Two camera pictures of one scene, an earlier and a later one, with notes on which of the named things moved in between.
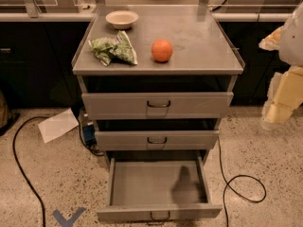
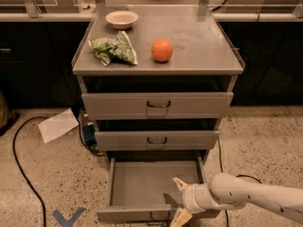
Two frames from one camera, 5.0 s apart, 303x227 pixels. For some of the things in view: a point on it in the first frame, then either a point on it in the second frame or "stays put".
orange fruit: [161, 49] stays put
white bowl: [122, 19] stays put
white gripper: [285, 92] to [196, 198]
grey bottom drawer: [158, 189] stays put
